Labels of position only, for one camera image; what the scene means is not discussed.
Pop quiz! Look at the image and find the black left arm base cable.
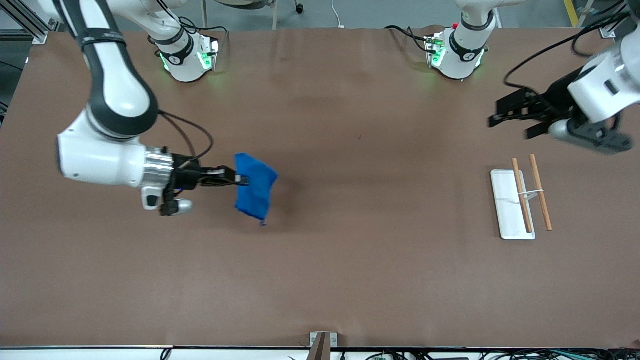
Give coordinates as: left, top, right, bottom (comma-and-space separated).
384, 24, 436, 55

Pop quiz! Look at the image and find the aluminium frame extrusion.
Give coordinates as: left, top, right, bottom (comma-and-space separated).
0, 0, 49, 45

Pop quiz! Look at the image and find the white floor cable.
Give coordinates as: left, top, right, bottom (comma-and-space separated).
331, 0, 347, 29

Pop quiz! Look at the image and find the blue microfibre towel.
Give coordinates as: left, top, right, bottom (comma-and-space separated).
234, 152, 279, 227

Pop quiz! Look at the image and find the black right arm base cable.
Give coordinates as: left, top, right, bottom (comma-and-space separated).
177, 17, 230, 51

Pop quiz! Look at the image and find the chair base with caster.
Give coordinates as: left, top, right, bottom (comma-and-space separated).
200, 0, 306, 31

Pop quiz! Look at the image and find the brown wooden post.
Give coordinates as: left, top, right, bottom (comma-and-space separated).
306, 332, 332, 360

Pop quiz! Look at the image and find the white rack with wooden rods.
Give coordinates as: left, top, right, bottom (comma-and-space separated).
490, 153, 554, 241

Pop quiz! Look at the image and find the black arm base cable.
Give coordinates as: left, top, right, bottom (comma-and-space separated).
384, 24, 436, 55
177, 17, 230, 51

